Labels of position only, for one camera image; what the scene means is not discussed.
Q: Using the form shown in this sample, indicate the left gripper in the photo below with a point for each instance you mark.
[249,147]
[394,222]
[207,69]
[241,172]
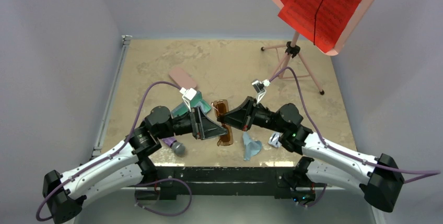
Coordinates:
[202,128]

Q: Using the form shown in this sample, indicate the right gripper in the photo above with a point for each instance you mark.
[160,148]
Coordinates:
[242,117]

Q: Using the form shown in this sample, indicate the brown sunglasses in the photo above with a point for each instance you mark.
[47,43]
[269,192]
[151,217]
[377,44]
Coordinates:
[221,107]

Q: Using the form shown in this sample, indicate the teal glasses case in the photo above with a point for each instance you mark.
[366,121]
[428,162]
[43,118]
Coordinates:
[197,101]

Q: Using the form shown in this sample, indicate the pink glasses case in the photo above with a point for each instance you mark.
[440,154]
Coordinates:
[182,78]

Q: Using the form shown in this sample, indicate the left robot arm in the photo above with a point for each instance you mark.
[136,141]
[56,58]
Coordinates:
[65,193]

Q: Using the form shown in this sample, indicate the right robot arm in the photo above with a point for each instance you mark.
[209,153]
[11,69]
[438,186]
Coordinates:
[377,177]

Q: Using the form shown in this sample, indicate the crumpled blue cleaning cloth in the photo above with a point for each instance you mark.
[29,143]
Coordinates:
[251,147]

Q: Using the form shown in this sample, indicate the purple microphone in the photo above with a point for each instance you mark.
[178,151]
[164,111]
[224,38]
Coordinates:
[177,147]

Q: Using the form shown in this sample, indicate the white folded glasses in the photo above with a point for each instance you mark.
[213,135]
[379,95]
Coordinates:
[274,140]

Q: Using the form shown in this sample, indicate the red sheet music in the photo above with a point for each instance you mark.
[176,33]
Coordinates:
[319,21]

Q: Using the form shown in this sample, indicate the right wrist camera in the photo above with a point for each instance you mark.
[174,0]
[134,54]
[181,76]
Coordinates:
[260,88]

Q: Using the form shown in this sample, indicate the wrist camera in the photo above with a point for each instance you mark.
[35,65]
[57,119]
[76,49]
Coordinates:
[260,88]
[187,96]

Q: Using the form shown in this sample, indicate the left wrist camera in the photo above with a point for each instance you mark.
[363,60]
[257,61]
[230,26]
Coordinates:
[187,96]

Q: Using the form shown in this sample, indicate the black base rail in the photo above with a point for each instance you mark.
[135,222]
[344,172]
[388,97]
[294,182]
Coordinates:
[278,182]

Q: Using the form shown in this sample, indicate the aluminium frame rail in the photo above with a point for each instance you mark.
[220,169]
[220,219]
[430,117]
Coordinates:
[89,78]

